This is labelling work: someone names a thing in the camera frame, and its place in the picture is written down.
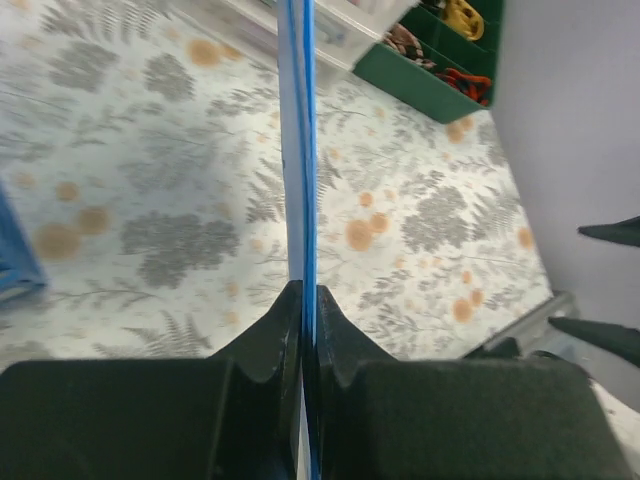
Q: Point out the blue plastic file rack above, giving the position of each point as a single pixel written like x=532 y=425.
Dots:
x=21 y=272

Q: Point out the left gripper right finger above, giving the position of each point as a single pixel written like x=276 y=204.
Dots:
x=342 y=350

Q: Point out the aluminium frame rail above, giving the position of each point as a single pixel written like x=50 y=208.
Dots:
x=532 y=335

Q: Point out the blue notebook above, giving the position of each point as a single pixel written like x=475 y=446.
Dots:
x=296 y=64

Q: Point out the green compartment tray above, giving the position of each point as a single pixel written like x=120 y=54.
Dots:
x=441 y=58

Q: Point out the white drawer organizer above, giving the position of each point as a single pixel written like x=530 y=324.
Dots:
x=344 y=30

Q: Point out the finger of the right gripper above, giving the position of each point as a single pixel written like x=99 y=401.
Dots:
x=611 y=337
x=626 y=232

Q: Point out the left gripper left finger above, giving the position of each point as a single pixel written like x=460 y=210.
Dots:
x=258 y=432

